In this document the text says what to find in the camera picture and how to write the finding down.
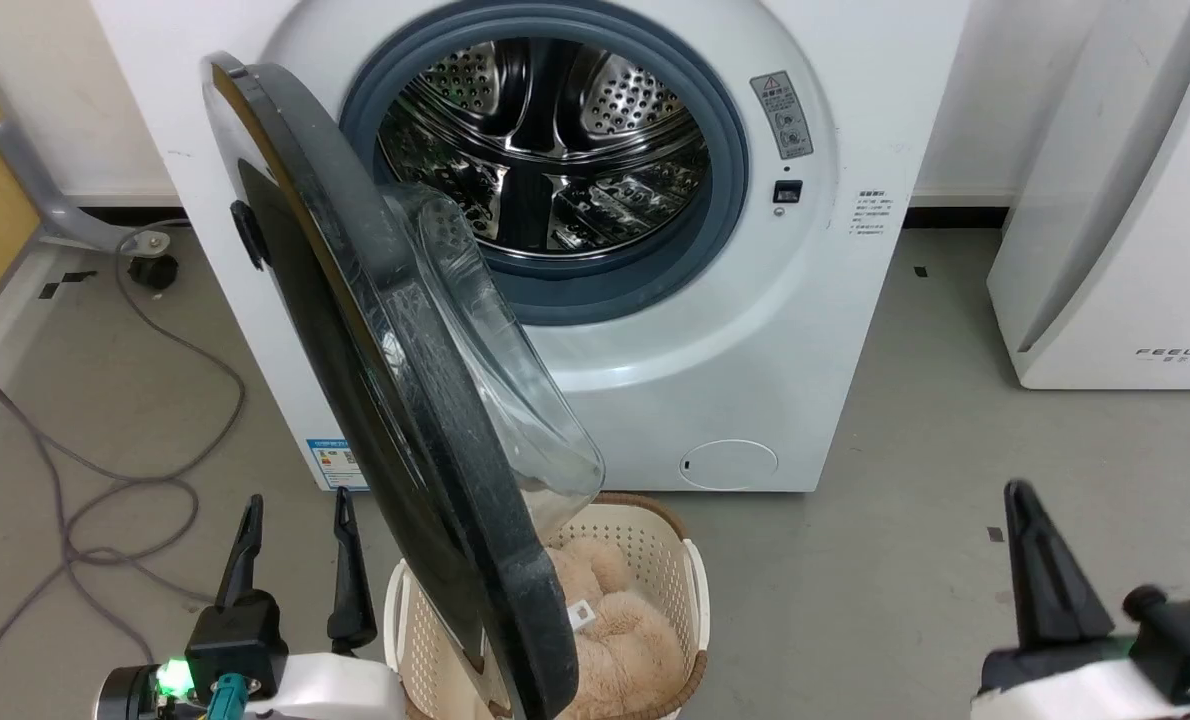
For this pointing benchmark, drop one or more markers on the black door latch socket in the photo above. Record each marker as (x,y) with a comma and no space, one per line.
(788,191)

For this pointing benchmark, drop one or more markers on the black round washing machine door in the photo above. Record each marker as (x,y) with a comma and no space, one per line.
(355,350)

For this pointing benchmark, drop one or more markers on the round white filter cover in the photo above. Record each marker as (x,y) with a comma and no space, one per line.
(728,465)

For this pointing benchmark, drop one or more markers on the grey-blue rubber door gasket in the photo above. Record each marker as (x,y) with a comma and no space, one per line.
(730,170)

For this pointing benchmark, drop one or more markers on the grey warning sticker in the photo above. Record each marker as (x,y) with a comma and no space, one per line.
(782,115)

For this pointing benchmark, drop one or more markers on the white plush toy tag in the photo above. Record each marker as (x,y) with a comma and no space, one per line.
(582,615)

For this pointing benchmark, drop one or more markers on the beige plush toy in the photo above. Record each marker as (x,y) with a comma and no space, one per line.
(625,640)

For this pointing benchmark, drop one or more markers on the small printed text label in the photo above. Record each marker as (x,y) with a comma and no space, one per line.
(873,212)

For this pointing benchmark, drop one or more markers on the white front-load washing machine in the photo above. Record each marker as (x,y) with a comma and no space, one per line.
(755,380)

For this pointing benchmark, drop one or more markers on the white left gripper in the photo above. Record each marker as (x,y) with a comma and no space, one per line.
(330,690)

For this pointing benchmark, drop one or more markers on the cream perforated laundry basket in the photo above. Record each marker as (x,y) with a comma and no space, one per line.
(647,560)

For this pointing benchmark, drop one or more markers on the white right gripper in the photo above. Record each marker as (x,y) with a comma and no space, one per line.
(1065,695)

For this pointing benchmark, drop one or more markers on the grey metal chair leg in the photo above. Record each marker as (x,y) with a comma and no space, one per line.
(45,200)

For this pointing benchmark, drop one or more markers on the blue energy label sticker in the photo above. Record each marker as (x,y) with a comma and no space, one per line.
(336,464)

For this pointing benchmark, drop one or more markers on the black caster wheel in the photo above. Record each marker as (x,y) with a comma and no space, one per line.
(152,272)

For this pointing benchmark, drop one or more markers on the white air purifier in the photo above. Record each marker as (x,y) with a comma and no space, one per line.
(1135,250)

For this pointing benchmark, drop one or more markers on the stainless steel washer drum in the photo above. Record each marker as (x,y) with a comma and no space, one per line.
(555,150)

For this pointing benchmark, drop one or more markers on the black left wrist camera block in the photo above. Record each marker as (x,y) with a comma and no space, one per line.
(237,640)

